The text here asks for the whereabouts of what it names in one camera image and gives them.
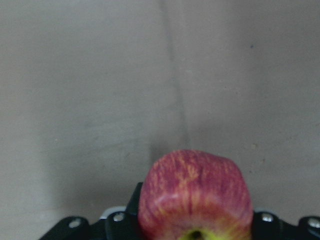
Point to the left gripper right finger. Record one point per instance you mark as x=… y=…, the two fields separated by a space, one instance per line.
x=268 y=226

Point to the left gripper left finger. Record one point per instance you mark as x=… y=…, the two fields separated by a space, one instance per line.
x=116 y=223

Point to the yellow-red apple from basket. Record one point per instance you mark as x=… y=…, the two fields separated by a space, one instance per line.
x=195 y=195

